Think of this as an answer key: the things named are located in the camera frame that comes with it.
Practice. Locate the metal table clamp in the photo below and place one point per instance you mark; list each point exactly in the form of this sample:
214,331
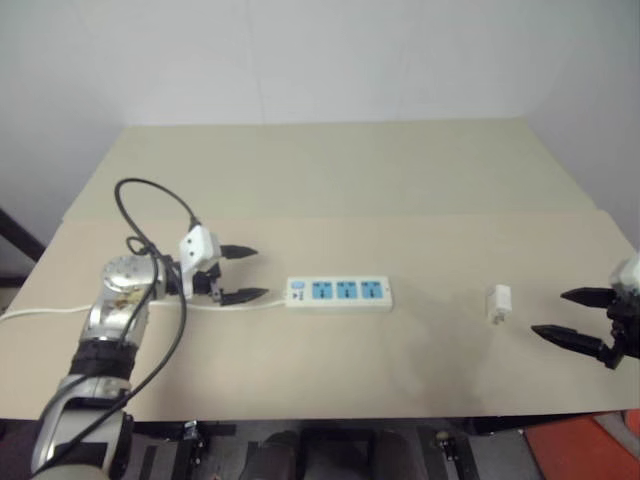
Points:
445,445
194,436

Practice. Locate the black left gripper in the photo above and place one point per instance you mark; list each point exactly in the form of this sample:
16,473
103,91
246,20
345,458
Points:
206,285

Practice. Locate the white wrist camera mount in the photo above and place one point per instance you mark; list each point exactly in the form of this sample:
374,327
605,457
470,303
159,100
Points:
630,272
197,248

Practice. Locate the white power strip blue sockets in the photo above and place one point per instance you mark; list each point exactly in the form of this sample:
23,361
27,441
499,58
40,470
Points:
340,301

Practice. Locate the dark rounded shape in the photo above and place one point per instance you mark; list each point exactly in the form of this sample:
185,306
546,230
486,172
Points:
281,455

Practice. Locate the orange red object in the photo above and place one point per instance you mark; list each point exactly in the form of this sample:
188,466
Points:
575,450

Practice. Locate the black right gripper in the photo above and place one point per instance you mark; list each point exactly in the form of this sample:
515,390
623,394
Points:
625,325

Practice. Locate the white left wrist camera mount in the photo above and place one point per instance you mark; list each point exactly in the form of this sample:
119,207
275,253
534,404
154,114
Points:
197,248

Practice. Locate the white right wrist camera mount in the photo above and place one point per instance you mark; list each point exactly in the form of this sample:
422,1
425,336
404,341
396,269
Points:
630,272

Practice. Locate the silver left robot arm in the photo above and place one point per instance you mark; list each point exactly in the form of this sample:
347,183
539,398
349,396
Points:
119,306

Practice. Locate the white plug adapter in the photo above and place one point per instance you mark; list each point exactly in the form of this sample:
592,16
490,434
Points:
500,302

